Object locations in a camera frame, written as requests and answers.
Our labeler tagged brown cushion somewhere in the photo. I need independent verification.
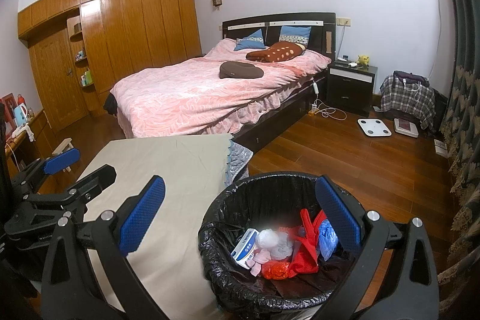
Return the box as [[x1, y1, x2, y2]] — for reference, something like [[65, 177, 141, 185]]
[[219, 61, 264, 80]]

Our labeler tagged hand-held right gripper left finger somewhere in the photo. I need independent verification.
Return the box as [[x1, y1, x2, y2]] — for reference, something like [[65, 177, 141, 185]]
[[40, 175, 177, 320]]

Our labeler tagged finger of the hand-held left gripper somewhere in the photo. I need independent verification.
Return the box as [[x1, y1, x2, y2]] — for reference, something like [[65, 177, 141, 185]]
[[24, 164, 117, 216], [13, 148, 81, 193]]

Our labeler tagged wooden door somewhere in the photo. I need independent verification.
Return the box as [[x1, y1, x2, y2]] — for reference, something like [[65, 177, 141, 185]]
[[28, 29, 81, 133]]

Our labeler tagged white translucent plastic bag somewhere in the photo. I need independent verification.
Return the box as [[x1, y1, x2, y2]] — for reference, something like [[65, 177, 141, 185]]
[[257, 229, 293, 261]]

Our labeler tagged blue plastic bag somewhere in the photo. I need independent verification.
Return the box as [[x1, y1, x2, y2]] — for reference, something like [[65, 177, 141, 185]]
[[317, 220, 339, 261]]

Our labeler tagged white bathroom scale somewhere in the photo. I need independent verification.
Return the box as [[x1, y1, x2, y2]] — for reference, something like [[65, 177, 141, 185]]
[[357, 118, 392, 137]]

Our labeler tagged pink patterned blanket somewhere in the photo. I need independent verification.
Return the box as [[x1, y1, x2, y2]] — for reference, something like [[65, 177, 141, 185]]
[[110, 39, 332, 139]]

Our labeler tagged beige tablecloth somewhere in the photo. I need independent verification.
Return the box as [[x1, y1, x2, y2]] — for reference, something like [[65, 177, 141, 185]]
[[35, 134, 235, 320]]

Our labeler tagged dark bag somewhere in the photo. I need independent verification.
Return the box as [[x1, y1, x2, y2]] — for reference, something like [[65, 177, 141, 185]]
[[392, 70, 432, 87]]

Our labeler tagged white wooden stool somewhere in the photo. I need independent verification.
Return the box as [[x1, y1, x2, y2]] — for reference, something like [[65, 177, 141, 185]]
[[52, 139, 76, 172]]

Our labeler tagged white floor cable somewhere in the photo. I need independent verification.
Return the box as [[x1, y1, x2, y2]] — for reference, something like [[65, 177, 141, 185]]
[[315, 99, 347, 120]]

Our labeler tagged pink sock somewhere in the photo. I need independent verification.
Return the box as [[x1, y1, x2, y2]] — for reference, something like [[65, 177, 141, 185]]
[[249, 249, 272, 277]]

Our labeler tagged red cloth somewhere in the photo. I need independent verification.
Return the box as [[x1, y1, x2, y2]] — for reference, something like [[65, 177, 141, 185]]
[[279, 208, 331, 274]]

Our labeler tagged trash bin with black bag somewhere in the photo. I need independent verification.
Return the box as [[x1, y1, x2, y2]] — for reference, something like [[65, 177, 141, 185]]
[[198, 172, 379, 311]]

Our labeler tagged black and white nightstand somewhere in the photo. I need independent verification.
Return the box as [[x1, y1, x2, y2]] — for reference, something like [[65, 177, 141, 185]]
[[327, 61, 379, 116]]

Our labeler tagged dark wooden bed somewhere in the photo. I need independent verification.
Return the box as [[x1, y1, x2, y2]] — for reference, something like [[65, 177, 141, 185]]
[[104, 13, 336, 152]]

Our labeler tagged dark cloth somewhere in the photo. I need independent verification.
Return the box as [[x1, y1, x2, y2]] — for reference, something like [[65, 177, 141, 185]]
[[104, 91, 119, 116]]

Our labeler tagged wooden desk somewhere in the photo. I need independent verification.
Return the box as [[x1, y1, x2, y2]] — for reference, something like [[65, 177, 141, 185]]
[[0, 110, 49, 193]]

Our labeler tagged blue pillow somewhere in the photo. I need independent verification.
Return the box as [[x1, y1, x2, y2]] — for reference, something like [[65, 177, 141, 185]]
[[278, 25, 313, 45], [233, 29, 263, 51]]

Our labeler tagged white and blue box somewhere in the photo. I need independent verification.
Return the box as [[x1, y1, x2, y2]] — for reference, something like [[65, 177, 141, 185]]
[[230, 228, 259, 270]]

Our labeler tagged red photo frame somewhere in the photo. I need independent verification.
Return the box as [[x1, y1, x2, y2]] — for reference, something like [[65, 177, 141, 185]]
[[0, 93, 17, 137]]

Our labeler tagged red plastic bag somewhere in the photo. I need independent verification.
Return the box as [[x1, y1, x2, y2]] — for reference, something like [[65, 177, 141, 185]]
[[261, 260, 293, 280]]

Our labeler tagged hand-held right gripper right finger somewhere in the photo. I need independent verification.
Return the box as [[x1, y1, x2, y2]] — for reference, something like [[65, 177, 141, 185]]
[[315, 175, 439, 320]]

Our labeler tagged wooden wardrobe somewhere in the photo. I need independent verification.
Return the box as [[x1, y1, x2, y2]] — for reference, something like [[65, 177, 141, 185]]
[[17, 0, 203, 118]]

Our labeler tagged dark green patterned curtain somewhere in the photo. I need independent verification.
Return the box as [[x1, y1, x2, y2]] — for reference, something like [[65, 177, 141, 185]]
[[431, 0, 480, 320]]

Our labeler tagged white hanging cloth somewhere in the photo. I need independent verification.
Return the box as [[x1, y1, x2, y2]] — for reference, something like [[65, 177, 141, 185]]
[[11, 125, 34, 142]]

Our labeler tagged quilted grey-blue mat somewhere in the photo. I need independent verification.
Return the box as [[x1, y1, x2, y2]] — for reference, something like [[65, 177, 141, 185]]
[[221, 142, 254, 187]]

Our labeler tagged plaid cloth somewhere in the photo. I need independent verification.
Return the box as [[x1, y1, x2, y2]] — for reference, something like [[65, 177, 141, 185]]
[[380, 74, 436, 129]]

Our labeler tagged white scale with red centre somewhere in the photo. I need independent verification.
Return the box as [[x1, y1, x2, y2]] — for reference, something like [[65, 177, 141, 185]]
[[393, 118, 420, 138]]

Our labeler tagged red dotted pillow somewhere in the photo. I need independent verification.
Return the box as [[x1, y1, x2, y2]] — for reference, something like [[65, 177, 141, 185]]
[[245, 41, 308, 63]]

